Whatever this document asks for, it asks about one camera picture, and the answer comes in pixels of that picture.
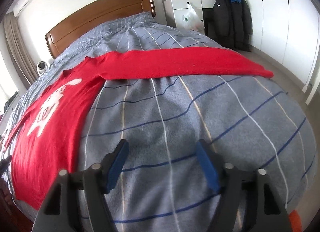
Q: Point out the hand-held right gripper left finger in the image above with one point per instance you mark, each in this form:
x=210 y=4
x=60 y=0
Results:
x=116 y=165

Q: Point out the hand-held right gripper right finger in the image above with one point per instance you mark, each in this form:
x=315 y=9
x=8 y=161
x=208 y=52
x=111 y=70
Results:
x=207 y=165

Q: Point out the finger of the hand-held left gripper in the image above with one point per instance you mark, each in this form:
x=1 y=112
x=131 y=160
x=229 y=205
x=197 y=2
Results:
x=4 y=163

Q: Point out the red sweater with white print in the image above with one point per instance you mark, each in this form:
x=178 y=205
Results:
x=62 y=137

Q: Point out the grey striped blanket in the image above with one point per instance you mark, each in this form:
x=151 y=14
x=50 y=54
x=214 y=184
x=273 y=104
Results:
x=175 y=112

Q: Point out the orange cloth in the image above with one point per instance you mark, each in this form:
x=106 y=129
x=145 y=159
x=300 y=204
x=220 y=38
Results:
x=297 y=222

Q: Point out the beige curtain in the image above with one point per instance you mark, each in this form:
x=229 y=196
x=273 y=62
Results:
x=17 y=47

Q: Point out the black puffer jacket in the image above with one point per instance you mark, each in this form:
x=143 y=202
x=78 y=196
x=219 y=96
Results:
x=225 y=22

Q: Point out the white plastic bag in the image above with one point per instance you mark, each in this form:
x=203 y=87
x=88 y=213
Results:
x=192 y=18

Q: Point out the wooden headboard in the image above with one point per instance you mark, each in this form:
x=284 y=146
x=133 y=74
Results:
x=100 y=14

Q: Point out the white wardrobe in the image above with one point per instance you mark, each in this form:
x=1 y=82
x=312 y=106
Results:
x=280 y=22

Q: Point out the white dresser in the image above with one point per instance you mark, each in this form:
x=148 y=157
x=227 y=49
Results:
x=178 y=7

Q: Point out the white security camera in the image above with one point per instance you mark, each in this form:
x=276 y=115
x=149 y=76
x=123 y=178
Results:
x=42 y=66

